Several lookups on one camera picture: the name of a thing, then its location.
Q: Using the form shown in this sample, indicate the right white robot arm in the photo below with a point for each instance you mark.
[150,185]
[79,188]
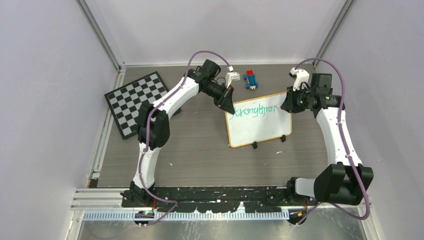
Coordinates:
[340,182]

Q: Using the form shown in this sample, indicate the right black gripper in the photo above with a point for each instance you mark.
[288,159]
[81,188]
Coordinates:
[289,105]

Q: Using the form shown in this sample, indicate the yellow framed whiteboard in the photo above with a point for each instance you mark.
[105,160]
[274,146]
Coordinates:
[257,120]

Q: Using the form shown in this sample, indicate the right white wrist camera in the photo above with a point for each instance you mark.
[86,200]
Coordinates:
[299,75]

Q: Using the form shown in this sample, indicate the black white checkerboard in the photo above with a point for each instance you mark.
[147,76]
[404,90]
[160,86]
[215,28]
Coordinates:
[125,101]

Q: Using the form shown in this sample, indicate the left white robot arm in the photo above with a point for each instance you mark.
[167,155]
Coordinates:
[153,120]

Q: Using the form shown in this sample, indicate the aluminium frame rail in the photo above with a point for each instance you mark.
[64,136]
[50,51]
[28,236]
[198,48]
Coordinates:
[101,204]

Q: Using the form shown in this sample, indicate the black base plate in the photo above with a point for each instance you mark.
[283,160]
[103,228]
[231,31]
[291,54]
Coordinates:
[255,199]

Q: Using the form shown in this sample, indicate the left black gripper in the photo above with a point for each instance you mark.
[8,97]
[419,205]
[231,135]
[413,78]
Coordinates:
[225,101]

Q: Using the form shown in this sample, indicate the blue red toy car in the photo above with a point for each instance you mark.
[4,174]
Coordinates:
[250,79]

